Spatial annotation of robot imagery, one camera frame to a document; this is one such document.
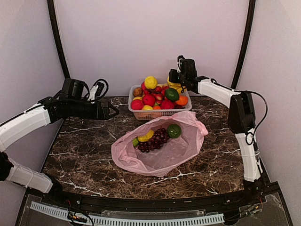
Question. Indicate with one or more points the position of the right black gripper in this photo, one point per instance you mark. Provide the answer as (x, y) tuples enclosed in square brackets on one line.
[(173, 77)]

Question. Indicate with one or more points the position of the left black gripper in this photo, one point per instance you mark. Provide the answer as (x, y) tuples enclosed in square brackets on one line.
[(104, 115)]

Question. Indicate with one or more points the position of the yellow fruit from bag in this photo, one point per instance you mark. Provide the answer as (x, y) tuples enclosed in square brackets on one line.
[(175, 86)]

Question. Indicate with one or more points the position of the dark purple grape bunch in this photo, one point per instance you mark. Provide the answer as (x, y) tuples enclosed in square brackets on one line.
[(159, 139)]

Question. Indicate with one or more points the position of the pink plastic bag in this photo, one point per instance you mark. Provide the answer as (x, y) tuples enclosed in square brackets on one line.
[(174, 153)]

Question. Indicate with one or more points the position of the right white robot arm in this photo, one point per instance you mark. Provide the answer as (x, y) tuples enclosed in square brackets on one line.
[(241, 117)]

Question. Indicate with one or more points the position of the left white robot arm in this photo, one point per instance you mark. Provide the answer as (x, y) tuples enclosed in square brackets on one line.
[(26, 124)]

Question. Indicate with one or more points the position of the pink fruit front left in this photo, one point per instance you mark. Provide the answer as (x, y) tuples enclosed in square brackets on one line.
[(137, 104)]

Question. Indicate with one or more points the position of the pink fruit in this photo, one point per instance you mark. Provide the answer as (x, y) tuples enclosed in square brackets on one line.
[(143, 86), (137, 104)]

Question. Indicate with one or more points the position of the red fruit front right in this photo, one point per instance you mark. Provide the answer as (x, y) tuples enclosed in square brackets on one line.
[(167, 105)]

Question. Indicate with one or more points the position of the small green stem fruit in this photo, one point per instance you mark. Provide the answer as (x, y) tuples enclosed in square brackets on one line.
[(135, 142)]

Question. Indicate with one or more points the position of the pink fruit back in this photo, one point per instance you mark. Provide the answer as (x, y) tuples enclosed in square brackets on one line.
[(143, 86)]

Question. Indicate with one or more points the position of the green bag fruit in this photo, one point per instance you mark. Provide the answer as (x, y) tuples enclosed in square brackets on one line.
[(174, 131)]

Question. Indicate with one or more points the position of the green lime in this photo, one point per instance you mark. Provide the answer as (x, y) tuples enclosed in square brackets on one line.
[(172, 94)]

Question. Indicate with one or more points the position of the white plastic basket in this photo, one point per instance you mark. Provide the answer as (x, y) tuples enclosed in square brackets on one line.
[(152, 114)]

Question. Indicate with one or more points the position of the small yellow lemon front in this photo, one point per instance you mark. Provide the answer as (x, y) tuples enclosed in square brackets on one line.
[(147, 107)]

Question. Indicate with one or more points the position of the red apple centre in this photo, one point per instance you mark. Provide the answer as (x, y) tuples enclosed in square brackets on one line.
[(149, 99)]

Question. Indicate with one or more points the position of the large yellow lemon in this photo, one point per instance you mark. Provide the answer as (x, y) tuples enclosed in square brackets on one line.
[(150, 82)]

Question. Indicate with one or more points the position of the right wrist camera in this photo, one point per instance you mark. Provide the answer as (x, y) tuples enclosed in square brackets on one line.
[(186, 66)]

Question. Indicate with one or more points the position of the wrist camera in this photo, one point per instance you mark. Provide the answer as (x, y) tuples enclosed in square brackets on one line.
[(98, 90), (186, 66)]

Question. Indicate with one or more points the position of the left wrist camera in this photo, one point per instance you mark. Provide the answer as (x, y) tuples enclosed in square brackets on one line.
[(98, 90)]

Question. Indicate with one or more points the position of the right black frame post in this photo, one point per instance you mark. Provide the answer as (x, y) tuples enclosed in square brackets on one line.
[(244, 45)]

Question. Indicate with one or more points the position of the black frame post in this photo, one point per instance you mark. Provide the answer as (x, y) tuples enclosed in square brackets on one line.
[(57, 37), (244, 45)]

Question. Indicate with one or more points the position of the left black frame post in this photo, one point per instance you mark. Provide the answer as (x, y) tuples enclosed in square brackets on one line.
[(57, 37)]

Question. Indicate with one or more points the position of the black front rail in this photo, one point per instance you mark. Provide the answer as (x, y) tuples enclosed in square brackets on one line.
[(222, 203)]

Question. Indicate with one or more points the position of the white cable duct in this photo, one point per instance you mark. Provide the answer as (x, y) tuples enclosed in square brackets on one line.
[(119, 218)]

